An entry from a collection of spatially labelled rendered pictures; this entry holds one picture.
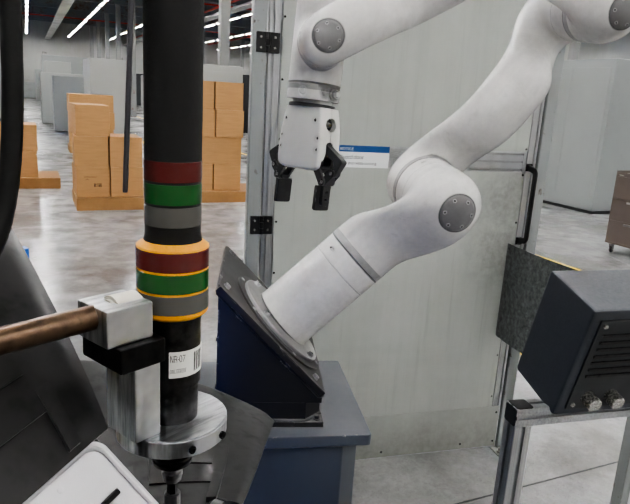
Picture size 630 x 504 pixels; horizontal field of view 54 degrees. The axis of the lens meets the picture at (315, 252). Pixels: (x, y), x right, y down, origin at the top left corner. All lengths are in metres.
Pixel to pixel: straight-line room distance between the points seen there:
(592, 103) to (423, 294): 8.00
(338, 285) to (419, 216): 0.19
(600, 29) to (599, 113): 9.10
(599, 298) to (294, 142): 0.51
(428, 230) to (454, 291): 1.56
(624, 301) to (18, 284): 0.79
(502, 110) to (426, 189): 0.19
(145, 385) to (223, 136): 8.26
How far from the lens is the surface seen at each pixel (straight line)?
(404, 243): 1.07
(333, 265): 1.08
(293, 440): 1.09
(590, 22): 1.10
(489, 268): 2.64
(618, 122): 10.28
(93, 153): 7.92
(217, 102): 8.56
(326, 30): 0.92
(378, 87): 2.32
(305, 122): 0.99
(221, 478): 0.53
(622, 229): 7.44
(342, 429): 1.12
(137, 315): 0.36
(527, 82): 1.12
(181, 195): 0.36
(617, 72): 10.15
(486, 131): 1.11
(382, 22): 0.94
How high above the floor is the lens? 1.49
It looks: 14 degrees down
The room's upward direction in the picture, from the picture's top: 3 degrees clockwise
